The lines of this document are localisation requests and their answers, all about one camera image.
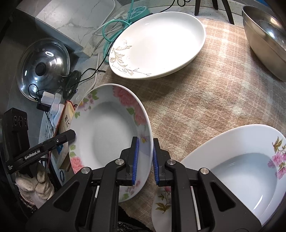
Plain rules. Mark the teal lemon-shaped power strip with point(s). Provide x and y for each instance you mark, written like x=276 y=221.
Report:
x=138 y=13

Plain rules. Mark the white deep plate pink flowers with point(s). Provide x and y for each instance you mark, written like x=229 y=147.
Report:
x=250 y=162

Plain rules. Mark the plaid beige table cloth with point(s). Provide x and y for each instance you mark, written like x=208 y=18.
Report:
x=224 y=87

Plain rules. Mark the black tripod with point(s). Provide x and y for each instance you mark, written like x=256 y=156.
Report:
x=216 y=7

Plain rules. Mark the gloved left hand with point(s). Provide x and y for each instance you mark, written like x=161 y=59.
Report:
x=35 y=190

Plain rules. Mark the white power adapter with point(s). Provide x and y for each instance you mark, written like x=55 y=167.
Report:
x=53 y=105

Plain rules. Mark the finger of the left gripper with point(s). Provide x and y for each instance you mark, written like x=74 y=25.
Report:
x=57 y=140

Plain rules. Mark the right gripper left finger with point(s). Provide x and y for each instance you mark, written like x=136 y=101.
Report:
x=89 y=200

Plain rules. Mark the large stainless steel bowl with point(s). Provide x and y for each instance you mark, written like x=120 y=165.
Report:
x=266 y=37

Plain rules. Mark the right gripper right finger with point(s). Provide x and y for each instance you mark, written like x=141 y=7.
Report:
x=199 y=196

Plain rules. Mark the white plate pink rose rim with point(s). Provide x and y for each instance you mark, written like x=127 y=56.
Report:
x=105 y=121

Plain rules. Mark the white plate gold leaf pattern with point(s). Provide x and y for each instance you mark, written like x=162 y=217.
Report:
x=157 y=45

